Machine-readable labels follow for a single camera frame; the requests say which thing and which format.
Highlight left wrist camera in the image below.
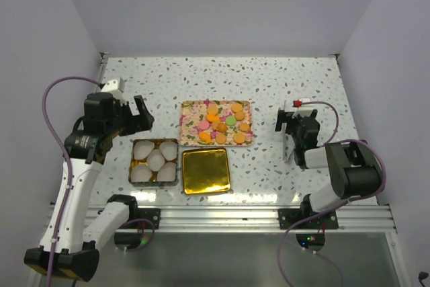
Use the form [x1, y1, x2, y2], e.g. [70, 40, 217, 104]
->
[100, 77, 127, 104]

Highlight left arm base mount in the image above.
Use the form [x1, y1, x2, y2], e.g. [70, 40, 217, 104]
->
[120, 208, 161, 231]

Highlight cookie tin box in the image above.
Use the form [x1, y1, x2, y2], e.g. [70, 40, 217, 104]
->
[128, 138, 179, 187]

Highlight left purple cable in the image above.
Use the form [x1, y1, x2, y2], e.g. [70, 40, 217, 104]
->
[42, 77, 105, 281]

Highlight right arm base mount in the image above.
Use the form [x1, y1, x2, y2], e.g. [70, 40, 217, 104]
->
[277, 208, 339, 231]

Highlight white paper cup bottom-right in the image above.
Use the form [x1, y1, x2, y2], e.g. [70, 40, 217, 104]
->
[157, 162, 177, 183]

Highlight purple cable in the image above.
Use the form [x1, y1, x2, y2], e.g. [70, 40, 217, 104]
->
[277, 100, 384, 287]
[42, 77, 105, 281]

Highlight floral serving tray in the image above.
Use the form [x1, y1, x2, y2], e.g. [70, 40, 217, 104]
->
[178, 99, 253, 147]

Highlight white paper cup centre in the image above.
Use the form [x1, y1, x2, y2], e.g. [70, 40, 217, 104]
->
[146, 149, 165, 172]

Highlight white paper cup bottom-left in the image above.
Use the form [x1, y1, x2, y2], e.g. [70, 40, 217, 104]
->
[130, 164, 153, 183]

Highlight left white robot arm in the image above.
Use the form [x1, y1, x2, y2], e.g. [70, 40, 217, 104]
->
[24, 91, 156, 282]

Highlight white paper cup top-left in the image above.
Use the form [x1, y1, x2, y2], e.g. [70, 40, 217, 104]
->
[133, 140, 155, 160]

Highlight pink macaron cookie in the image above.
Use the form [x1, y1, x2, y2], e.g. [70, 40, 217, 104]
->
[199, 120, 210, 130]

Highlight white paper cup top-right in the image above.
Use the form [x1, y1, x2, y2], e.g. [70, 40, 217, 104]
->
[159, 140, 177, 161]

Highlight brown crumbly cookie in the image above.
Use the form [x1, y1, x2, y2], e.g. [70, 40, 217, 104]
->
[216, 122, 228, 133]

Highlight orange fish cookie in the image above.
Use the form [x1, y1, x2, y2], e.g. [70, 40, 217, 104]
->
[199, 132, 212, 142]

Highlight gold tin lid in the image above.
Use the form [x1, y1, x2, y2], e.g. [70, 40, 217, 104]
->
[181, 148, 231, 195]

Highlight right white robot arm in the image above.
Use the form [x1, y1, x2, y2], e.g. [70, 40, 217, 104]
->
[275, 101, 386, 229]

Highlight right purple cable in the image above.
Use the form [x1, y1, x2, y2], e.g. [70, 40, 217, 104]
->
[277, 100, 384, 287]

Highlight green macaron cookie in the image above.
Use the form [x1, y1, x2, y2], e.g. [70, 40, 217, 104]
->
[225, 116, 237, 126]

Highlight metal tongs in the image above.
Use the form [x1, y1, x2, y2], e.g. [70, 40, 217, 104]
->
[282, 111, 297, 163]

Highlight orange leaf cookie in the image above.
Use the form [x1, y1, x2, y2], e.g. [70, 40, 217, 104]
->
[206, 114, 220, 123]

